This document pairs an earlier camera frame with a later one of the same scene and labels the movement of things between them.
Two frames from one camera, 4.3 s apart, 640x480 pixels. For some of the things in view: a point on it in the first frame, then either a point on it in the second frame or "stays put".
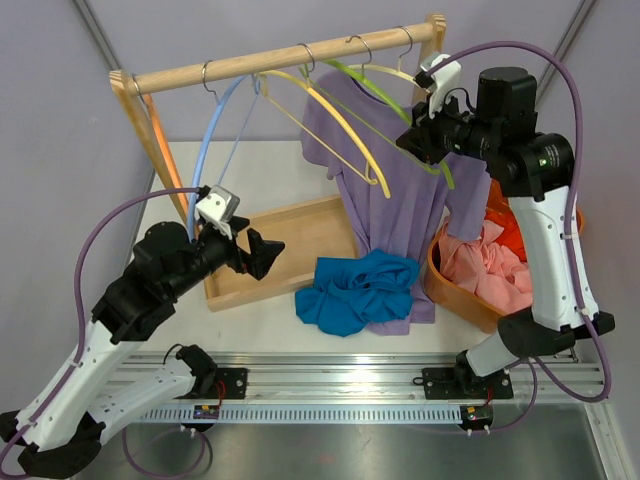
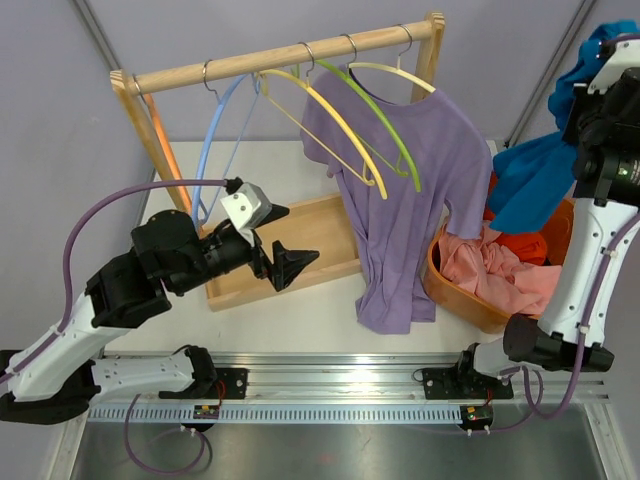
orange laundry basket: (495, 199) stays put
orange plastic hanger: (173, 172) stays put
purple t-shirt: (393, 199) stays put
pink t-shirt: (489, 269) stays put
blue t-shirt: (350, 293) to (534, 184)
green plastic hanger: (380, 98) to (397, 169)
